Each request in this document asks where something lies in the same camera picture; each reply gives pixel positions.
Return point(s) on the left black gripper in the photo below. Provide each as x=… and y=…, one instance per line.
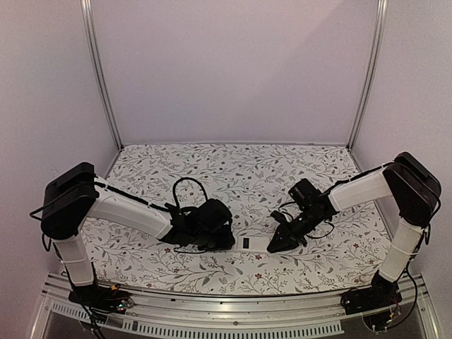
x=227, y=242

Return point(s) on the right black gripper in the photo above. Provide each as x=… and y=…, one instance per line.
x=285, y=238

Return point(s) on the white red remote control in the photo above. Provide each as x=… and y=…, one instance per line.
x=251, y=244

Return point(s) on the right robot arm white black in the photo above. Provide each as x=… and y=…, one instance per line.
x=413, y=189

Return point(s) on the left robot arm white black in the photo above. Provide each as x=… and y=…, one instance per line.
x=79, y=194

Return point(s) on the floral patterned table mat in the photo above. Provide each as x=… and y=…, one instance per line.
x=252, y=181

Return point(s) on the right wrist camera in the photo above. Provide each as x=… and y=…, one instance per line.
x=280, y=218

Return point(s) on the front aluminium rail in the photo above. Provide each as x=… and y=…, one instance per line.
x=164, y=314

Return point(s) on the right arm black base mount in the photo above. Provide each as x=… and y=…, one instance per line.
x=380, y=293

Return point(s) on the right aluminium frame post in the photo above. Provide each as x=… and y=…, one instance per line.
x=381, y=12

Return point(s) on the aluminium frame post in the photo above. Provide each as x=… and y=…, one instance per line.
x=381, y=12
x=94, y=51

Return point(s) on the left aluminium frame post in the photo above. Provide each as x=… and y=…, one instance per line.
x=94, y=51

